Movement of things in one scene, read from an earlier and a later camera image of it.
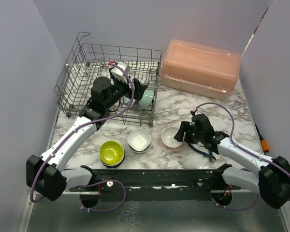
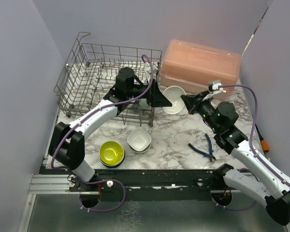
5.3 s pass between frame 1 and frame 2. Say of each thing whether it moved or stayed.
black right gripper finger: moved
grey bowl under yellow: stayed
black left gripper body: moved
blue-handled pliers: stayed
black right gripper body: moved
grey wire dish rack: stayed
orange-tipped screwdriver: stayed
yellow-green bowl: stayed
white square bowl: stayed
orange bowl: moved
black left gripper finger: moved
